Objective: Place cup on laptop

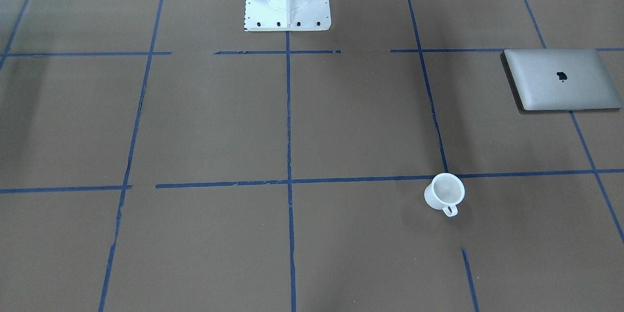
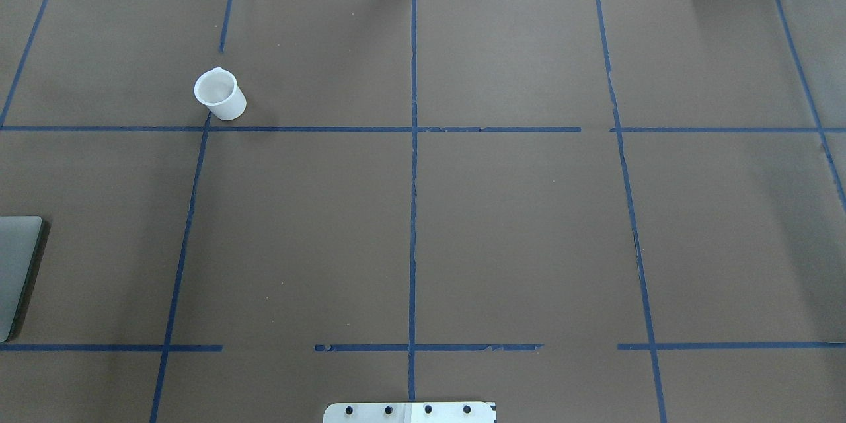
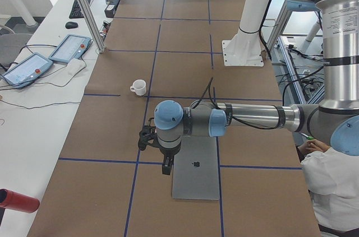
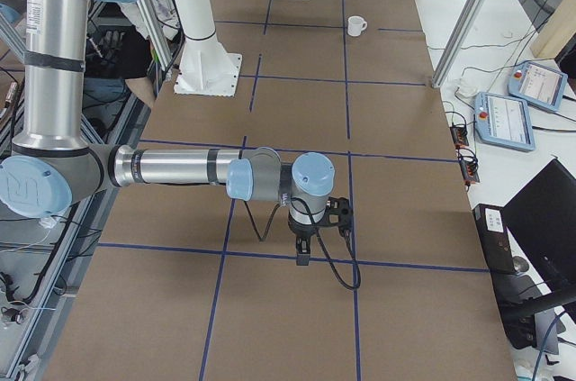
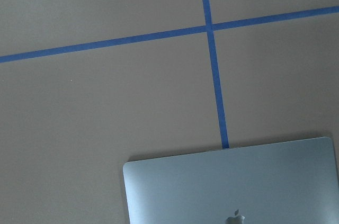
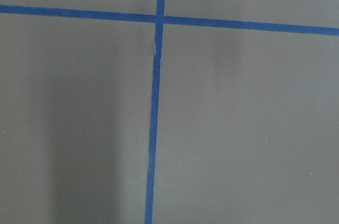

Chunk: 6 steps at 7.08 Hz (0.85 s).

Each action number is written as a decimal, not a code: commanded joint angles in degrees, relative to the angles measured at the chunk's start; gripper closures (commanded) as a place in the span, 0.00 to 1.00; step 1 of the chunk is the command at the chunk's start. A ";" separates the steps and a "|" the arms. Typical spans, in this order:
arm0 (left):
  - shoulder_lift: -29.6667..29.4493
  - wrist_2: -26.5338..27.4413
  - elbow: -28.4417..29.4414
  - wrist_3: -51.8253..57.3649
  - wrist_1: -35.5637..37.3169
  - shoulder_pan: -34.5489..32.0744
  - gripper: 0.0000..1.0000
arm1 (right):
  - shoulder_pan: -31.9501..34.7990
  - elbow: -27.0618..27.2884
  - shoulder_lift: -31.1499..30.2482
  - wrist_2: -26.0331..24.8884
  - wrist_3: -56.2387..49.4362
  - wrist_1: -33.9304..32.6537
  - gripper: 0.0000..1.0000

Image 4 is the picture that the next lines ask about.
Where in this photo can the blue teach pendant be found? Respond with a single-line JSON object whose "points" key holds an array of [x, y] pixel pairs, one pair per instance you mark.
{"points": [[504, 121], [540, 86]]}

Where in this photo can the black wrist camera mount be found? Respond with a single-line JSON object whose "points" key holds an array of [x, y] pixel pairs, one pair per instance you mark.
{"points": [[338, 213]]}

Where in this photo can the aluminium frame post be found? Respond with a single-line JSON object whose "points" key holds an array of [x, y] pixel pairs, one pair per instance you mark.
{"points": [[463, 26]]}

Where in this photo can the near blue teach pendant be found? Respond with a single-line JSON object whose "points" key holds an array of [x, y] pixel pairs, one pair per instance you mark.
{"points": [[504, 121]]}

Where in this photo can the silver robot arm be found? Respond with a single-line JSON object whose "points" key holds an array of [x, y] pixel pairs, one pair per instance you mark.
{"points": [[51, 166]]}

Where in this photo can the orange connector board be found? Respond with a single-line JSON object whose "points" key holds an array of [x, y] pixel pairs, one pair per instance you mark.
{"points": [[459, 135], [469, 169]]}

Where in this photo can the black desktop box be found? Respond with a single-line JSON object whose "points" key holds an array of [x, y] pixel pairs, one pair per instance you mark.
{"points": [[494, 238]]}

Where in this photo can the white cup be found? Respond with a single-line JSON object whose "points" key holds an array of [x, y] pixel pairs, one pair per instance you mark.
{"points": [[356, 25]]}

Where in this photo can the far blue teach pendant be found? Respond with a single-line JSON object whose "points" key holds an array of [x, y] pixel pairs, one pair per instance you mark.
{"points": [[540, 86]]}

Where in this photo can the seated person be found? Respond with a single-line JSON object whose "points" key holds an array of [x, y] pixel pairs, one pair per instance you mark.
{"points": [[135, 54]]}

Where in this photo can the black computer monitor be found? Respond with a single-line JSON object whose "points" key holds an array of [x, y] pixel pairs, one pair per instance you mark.
{"points": [[541, 218]]}

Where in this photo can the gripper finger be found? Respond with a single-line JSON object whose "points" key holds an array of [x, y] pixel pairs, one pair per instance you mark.
{"points": [[299, 252], [306, 253]]}

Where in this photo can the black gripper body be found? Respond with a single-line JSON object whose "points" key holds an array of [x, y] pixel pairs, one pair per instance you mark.
{"points": [[301, 227]]}

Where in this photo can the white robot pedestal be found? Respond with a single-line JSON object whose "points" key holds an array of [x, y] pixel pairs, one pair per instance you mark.
{"points": [[205, 67]]}

